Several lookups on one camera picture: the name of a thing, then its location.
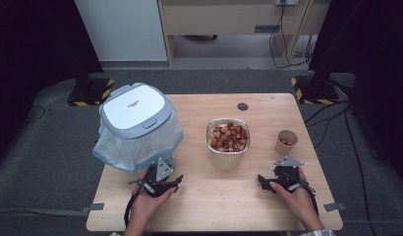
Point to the pile of dried fruit slices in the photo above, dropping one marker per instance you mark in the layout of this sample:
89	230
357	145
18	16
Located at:
227	137

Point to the few red fruit pieces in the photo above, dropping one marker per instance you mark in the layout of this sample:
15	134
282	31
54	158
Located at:
285	142

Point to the brown paper cup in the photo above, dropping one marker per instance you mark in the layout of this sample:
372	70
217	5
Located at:
283	149

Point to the grey trash bin white lid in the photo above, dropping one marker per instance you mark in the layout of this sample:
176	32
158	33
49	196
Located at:
134	108

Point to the black hazard-striped stand base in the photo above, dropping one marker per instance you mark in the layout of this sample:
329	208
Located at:
91	93
316	93

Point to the cream metal square container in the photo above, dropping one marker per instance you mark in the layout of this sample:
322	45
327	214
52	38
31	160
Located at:
225	162

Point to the black curtain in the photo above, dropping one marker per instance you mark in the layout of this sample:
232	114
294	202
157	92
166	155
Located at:
370	49

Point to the grey round table grommet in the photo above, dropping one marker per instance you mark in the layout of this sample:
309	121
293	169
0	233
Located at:
242	106

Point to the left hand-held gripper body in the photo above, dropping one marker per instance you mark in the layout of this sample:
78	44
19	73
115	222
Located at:
163	168

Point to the person's right hand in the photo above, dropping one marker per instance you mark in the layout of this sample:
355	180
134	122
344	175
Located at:
301	203

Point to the translucent plastic bin bag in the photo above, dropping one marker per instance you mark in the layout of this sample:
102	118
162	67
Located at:
137	150

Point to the person's left hand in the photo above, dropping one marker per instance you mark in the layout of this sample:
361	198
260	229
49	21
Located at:
145	208

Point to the white cabinet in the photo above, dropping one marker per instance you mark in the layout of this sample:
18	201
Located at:
121	29

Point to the grey tape strip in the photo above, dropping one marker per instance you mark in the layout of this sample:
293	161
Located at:
334	206
93	208

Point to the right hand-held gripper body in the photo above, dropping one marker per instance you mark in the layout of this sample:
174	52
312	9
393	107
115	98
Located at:
284	173

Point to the white power socket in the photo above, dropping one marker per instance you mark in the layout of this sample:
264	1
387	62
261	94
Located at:
287	2

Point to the light wooden desk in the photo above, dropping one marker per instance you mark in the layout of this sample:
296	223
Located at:
222	18

